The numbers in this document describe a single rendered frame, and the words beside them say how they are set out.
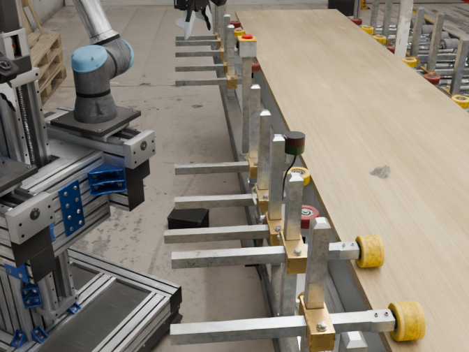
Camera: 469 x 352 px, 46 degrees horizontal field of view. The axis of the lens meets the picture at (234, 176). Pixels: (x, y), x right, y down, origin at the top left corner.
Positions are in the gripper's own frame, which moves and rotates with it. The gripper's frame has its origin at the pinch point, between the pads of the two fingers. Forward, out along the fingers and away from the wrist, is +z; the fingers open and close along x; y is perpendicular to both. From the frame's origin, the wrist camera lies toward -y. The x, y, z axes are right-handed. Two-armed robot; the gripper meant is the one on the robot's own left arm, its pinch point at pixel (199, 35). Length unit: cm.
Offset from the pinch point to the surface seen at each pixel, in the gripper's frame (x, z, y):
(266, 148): 4.1, 32.9, -26.7
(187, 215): -64, 120, 51
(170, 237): 46, 46, -16
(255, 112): -16.5, 30.2, -12.6
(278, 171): 25, 28, -40
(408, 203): 3, 42, -74
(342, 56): -141, 42, -6
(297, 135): 22, 18, -44
